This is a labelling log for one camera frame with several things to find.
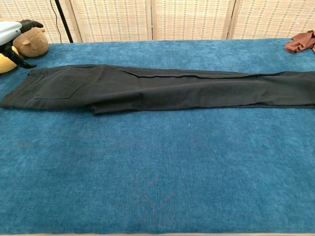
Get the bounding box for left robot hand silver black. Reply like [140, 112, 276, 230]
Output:
[0, 19, 44, 69]

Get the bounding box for black trousers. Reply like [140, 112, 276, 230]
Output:
[0, 63, 315, 117]

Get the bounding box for blue tablecloth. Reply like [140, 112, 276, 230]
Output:
[0, 38, 315, 234]

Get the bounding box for brown capybara plush toy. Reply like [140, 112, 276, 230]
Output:
[12, 26, 49, 58]

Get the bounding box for yellow plush toy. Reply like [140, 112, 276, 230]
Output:
[0, 46, 20, 74]

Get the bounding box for black tripod stand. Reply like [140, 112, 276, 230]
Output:
[54, 0, 74, 44]

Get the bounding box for bamboo folding screen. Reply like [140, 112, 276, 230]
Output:
[0, 0, 315, 45]

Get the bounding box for crumpled brown cloth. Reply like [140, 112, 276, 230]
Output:
[284, 29, 315, 54]

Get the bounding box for thin black cable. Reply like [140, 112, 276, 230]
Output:
[50, 0, 62, 44]

